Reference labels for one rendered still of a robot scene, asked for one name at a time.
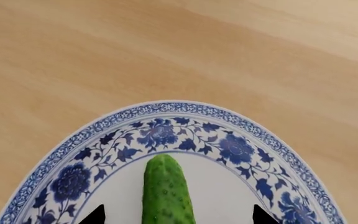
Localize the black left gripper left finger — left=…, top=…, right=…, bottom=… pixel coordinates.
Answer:
left=81, top=203, right=106, bottom=224

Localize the green cucumber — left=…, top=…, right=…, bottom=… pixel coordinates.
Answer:
left=142, top=153, right=196, bottom=224

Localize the blue and white porcelain plate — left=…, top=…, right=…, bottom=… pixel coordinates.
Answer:
left=0, top=100, right=345, bottom=224

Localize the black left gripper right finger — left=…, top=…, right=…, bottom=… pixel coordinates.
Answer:
left=253, top=203, right=280, bottom=224

